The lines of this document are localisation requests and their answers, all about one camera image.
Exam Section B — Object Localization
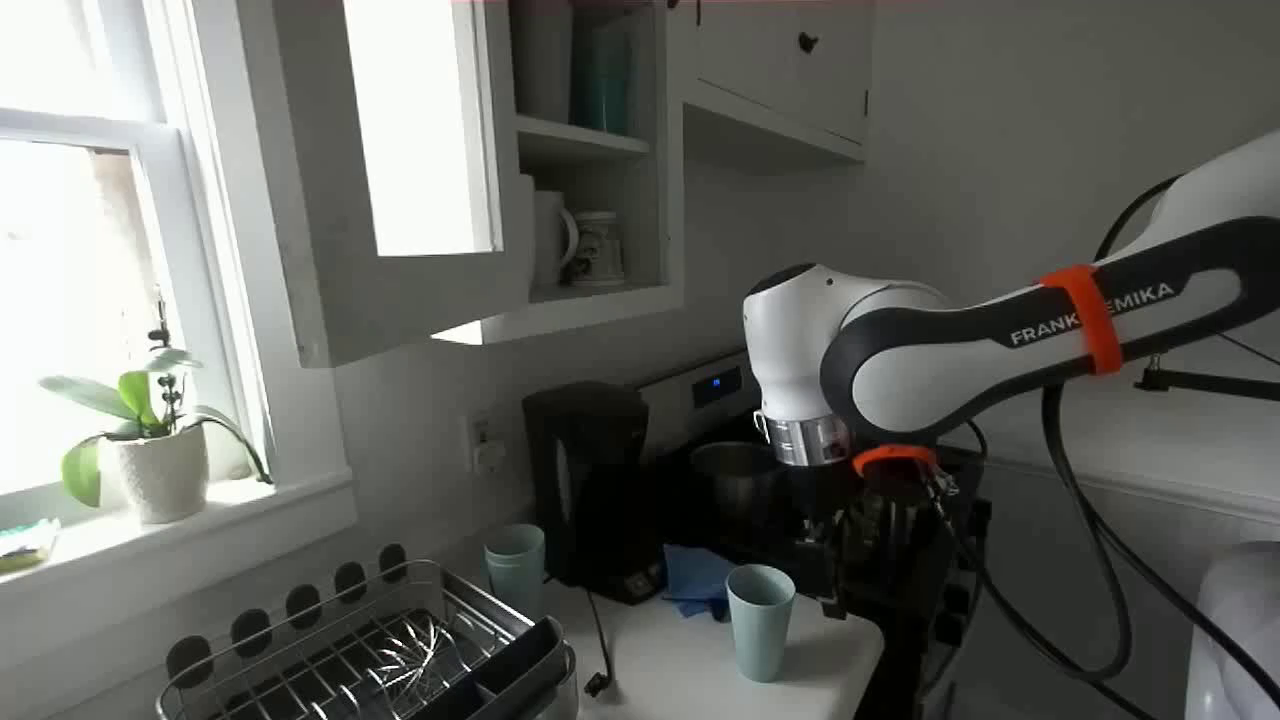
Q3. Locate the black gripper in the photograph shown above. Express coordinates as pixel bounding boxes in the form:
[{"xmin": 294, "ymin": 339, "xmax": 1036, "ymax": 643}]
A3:
[{"xmin": 811, "ymin": 448, "xmax": 984, "ymax": 620}]

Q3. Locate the light blue plastic cup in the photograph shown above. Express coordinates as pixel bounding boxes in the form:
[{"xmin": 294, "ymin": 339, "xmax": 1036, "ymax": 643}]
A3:
[{"xmin": 724, "ymin": 563, "xmax": 796, "ymax": 680}]

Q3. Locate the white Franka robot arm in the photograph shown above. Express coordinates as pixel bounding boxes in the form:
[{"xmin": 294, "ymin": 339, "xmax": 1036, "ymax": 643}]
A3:
[{"xmin": 744, "ymin": 131, "xmax": 1280, "ymax": 468}]

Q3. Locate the patterned glass in cabinet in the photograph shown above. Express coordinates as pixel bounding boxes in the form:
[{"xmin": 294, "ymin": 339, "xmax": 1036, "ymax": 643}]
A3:
[{"xmin": 573, "ymin": 214, "xmax": 623, "ymax": 288}]

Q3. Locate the white mug in cabinet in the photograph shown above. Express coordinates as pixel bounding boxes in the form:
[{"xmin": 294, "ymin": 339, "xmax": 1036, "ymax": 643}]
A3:
[{"xmin": 531, "ymin": 191, "xmax": 579, "ymax": 294}]

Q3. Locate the white closed upper cabinet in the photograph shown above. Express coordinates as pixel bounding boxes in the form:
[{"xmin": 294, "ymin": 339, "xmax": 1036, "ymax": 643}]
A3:
[{"xmin": 670, "ymin": 0, "xmax": 871, "ymax": 173}]

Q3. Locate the open white cabinet door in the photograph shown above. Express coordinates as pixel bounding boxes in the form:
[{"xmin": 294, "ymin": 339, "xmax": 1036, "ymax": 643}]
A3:
[{"xmin": 232, "ymin": 0, "xmax": 531, "ymax": 369}]

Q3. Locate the stainless black stove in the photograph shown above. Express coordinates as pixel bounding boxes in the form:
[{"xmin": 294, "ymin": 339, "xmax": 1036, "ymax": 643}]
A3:
[{"xmin": 642, "ymin": 352, "xmax": 979, "ymax": 720}]

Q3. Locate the steel saucepan back left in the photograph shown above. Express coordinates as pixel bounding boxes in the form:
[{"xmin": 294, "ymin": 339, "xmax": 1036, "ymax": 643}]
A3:
[{"xmin": 694, "ymin": 441, "xmax": 775, "ymax": 522}]

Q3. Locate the blue cloth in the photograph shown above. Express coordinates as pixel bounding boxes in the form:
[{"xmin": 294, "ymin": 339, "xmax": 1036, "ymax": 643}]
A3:
[{"xmin": 663, "ymin": 543, "xmax": 729, "ymax": 620}]

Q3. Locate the black coffee maker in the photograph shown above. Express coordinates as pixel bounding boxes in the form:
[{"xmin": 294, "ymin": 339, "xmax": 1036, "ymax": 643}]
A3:
[{"xmin": 526, "ymin": 381, "xmax": 659, "ymax": 606}]

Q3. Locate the metal dish drying rack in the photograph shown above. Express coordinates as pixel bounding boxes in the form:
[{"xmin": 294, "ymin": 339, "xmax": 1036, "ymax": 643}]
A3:
[{"xmin": 153, "ymin": 543, "xmax": 578, "ymax": 720}]

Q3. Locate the teal cups upper shelf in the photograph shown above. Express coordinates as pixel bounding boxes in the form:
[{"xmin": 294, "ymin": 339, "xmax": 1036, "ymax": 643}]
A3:
[{"xmin": 573, "ymin": 19, "xmax": 633, "ymax": 131}]

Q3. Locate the potted orchid plant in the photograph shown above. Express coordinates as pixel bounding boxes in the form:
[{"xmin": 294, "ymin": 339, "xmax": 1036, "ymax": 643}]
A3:
[{"xmin": 40, "ymin": 313, "xmax": 269, "ymax": 523}]

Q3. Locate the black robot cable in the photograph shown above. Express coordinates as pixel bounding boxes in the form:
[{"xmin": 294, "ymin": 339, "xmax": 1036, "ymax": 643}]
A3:
[{"xmin": 933, "ymin": 176, "xmax": 1280, "ymax": 713}]

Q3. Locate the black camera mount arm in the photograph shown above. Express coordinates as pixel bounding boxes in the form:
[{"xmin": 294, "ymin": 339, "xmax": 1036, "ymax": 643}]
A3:
[{"xmin": 1137, "ymin": 369, "xmax": 1280, "ymax": 399}]

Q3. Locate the coffee maker power cord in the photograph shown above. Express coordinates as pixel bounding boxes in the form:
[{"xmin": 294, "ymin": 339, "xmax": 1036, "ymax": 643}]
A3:
[{"xmin": 579, "ymin": 594, "xmax": 619, "ymax": 703}]

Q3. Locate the wall power outlet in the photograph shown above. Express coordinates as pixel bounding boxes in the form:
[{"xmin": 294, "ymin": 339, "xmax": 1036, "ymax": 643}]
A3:
[{"xmin": 465, "ymin": 411, "xmax": 509, "ymax": 472}]

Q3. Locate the white wall cabinet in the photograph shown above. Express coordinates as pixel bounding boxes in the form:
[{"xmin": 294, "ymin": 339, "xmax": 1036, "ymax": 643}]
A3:
[{"xmin": 441, "ymin": 0, "xmax": 686, "ymax": 349}]

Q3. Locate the white window frame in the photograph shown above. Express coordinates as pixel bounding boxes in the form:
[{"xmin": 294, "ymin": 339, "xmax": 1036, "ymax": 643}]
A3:
[{"xmin": 0, "ymin": 0, "xmax": 355, "ymax": 673}]

